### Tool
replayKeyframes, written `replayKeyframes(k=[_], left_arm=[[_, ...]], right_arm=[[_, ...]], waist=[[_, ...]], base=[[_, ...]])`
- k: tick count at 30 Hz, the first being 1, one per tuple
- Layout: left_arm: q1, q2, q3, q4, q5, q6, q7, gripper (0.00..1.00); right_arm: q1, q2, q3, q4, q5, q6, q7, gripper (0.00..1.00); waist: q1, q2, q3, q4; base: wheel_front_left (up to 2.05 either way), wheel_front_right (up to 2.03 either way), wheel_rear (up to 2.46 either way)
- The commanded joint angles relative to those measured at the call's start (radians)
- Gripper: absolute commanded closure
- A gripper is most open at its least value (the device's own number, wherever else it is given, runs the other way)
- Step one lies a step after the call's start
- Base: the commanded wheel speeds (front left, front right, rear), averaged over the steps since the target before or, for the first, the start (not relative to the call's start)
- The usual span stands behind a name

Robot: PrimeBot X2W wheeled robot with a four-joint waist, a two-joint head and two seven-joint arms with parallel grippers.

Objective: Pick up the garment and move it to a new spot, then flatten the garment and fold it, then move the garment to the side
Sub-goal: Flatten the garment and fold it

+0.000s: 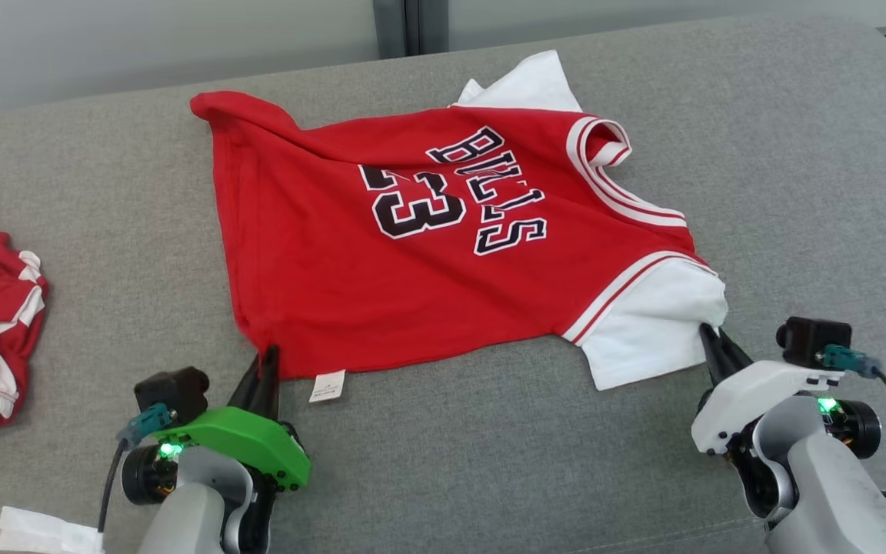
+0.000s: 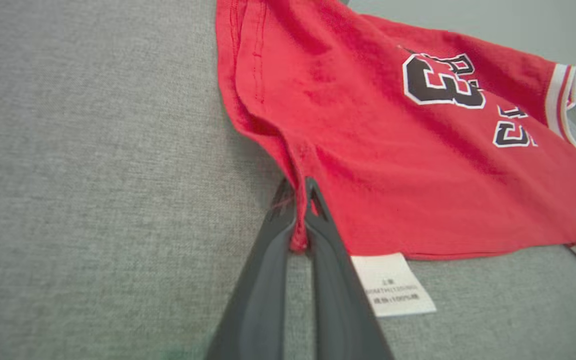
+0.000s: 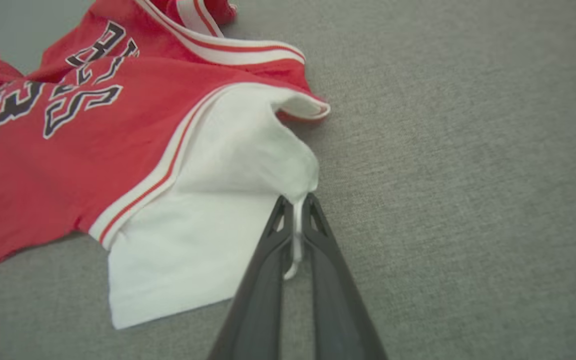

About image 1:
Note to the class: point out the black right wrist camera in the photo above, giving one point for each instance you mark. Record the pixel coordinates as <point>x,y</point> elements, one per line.
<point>812,338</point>

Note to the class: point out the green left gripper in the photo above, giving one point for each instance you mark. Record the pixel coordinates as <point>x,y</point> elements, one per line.
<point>251,442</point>

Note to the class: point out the grey partition post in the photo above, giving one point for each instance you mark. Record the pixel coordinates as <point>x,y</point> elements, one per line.
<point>411,27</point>

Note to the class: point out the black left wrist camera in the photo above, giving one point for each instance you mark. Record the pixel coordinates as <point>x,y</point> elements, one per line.
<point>174,392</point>

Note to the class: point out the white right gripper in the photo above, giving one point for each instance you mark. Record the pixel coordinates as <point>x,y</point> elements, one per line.
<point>751,392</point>

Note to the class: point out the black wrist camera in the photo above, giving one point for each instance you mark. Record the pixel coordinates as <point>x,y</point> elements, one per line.
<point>812,338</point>
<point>174,392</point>

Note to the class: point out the white tape tag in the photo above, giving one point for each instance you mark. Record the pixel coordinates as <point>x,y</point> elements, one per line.
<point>43,532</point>

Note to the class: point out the red Bulls basketball jersey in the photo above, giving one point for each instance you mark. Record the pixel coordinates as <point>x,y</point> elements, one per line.
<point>381,292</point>

